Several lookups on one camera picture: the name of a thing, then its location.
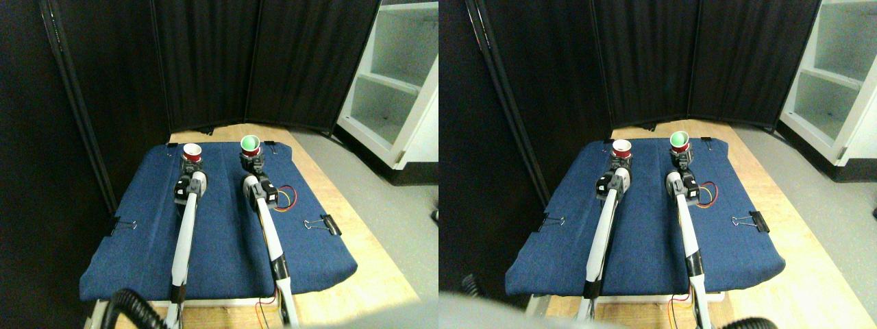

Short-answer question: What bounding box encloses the dark blue cloth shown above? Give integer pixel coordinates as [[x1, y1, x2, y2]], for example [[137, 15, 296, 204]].
[[505, 137, 787, 297], [79, 141, 359, 302]]

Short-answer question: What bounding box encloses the curtain stand pole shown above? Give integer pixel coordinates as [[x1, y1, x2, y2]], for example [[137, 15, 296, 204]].
[[465, 0, 552, 210], [39, 0, 119, 215]]

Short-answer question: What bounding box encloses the low white table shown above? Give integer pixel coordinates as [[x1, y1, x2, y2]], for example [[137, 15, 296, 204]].
[[84, 296, 283, 329]]

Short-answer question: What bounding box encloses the white shelf unit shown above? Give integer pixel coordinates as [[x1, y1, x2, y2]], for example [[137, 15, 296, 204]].
[[336, 0, 439, 171], [779, 0, 877, 167]]

